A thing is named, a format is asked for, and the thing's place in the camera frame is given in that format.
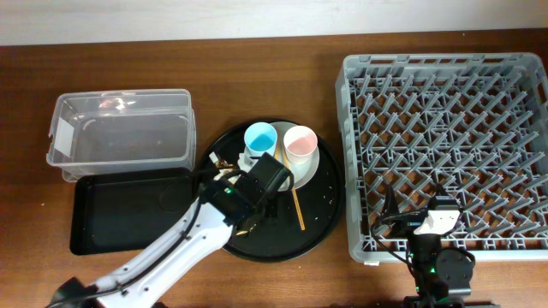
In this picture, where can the gold foil wrapper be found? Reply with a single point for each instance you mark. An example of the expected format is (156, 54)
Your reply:
(220, 163)

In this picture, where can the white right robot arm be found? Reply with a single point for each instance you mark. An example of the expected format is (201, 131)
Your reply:
(442, 275)

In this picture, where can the grey round plate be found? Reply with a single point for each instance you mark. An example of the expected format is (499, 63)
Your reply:
(302, 172)

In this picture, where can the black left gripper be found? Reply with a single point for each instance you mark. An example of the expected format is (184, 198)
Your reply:
(274, 213)

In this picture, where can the round black serving tray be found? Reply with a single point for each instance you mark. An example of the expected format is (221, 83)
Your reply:
(278, 236)

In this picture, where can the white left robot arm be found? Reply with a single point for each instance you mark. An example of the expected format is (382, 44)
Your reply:
(224, 207)

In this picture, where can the black rectangular tray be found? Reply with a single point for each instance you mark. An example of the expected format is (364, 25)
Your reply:
(127, 211)

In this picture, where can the grey dishwasher rack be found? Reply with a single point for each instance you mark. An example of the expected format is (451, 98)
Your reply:
(474, 123)

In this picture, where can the pink plastic cup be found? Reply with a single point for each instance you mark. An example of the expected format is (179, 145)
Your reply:
(300, 142)

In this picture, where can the clear plastic waste bin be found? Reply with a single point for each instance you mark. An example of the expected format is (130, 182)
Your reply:
(95, 133)

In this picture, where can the blue plastic cup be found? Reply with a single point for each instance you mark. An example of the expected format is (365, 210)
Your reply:
(260, 138)

